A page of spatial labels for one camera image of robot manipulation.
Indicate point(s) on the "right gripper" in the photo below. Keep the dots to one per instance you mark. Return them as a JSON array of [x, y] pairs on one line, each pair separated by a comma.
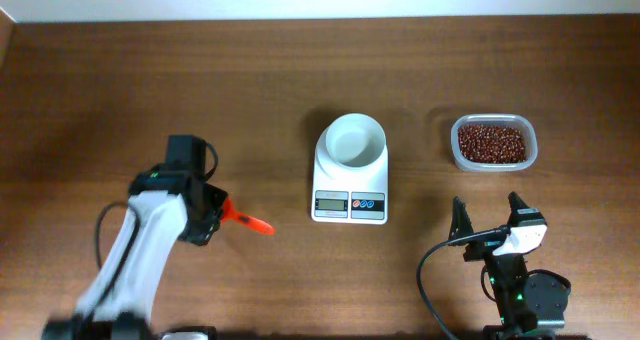
[[486, 247]]

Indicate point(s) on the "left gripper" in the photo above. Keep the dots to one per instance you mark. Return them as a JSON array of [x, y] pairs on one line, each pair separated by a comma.
[[196, 234]]

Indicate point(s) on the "orange plastic measuring scoop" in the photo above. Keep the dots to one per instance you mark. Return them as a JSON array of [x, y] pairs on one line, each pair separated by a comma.
[[230, 213]]

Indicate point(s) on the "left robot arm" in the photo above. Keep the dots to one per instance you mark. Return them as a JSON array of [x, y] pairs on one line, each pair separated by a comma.
[[173, 201]]

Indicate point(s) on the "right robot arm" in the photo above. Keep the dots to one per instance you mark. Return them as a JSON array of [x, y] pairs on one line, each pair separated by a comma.
[[530, 303]]

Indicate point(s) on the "white digital kitchen scale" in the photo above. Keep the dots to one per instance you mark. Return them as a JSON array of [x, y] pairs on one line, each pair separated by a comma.
[[350, 195]]

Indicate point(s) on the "red adzuki beans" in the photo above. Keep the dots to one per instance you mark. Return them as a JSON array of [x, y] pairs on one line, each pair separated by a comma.
[[491, 144]]

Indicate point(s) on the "clear plastic food container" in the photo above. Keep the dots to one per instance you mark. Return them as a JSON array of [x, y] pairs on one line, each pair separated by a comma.
[[508, 120]]

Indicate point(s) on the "white round bowl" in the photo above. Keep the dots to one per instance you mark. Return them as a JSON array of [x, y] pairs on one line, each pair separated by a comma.
[[355, 140]]

